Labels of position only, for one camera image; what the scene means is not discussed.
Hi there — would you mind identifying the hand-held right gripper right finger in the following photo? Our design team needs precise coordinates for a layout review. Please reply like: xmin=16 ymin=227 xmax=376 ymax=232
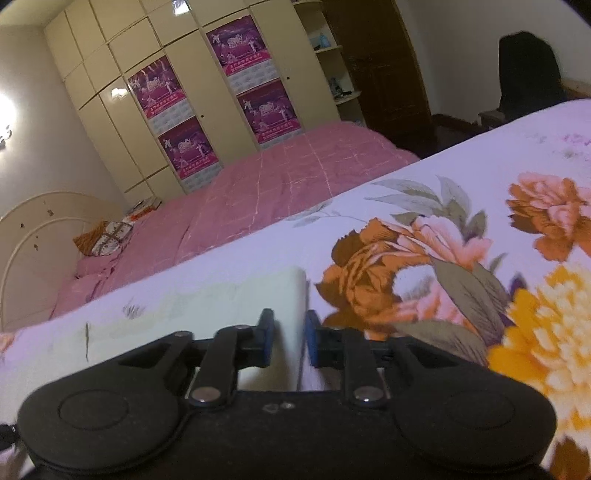
xmin=305 ymin=309 xmax=491 ymax=409

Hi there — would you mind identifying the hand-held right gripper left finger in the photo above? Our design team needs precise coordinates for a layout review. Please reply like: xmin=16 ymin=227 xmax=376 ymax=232
xmin=117 ymin=308 xmax=278 ymax=409

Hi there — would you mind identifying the pale cream garment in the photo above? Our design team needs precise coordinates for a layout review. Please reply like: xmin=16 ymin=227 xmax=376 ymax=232
xmin=85 ymin=267 xmax=311 ymax=393

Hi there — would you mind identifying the pink checked quilt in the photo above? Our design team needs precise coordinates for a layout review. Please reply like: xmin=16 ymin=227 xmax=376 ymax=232
xmin=50 ymin=121 xmax=421 ymax=319

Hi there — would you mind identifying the floral printed bedsheet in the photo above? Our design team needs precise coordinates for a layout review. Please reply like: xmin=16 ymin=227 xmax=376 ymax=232
xmin=0 ymin=98 xmax=591 ymax=480

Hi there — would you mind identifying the stack of books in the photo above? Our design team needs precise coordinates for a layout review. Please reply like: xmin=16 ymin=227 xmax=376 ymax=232
xmin=124 ymin=196 xmax=162 ymax=217

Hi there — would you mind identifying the orange patterned pillow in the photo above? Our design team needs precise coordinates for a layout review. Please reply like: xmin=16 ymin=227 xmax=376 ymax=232
xmin=74 ymin=220 xmax=136 ymax=257

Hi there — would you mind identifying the cream arched headboard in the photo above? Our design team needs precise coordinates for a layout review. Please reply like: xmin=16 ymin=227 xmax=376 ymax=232
xmin=0 ymin=191 xmax=123 ymax=332

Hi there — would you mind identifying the cream wardrobe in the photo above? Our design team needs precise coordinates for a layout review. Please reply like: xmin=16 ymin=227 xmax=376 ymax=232
xmin=44 ymin=0 xmax=342 ymax=197

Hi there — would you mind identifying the cream corner shelf unit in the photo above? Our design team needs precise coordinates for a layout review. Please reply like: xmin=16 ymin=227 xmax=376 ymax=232
xmin=293 ymin=0 xmax=368 ymax=127

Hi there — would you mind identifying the dark wooden door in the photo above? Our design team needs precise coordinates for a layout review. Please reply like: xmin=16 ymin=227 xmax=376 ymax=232
xmin=323 ymin=0 xmax=435 ymax=153

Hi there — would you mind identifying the black chair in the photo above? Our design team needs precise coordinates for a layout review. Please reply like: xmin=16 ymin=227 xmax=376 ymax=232
xmin=498 ymin=31 xmax=568 ymax=121

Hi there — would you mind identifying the purple wall poster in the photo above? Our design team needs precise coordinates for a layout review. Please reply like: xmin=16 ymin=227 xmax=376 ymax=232
xmin=127 ymin=55 xmax=195 ymax=134
xmin=158 ymin=115 xmax=225 ymax=192
xmin=237 ymin=79 xmax=305 ymax=151
xmin=205 ymin=15 xmax=278 ymax=93

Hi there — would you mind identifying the bright wall lamp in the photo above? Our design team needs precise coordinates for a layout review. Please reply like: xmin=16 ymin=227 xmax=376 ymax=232
xmin=0 ymin=92 xmax=19 ymax=151

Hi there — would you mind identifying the wooden bed frame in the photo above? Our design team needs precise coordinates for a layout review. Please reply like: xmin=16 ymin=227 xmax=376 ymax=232
xmin=561 ymin=78 xmax=591 ymax=100

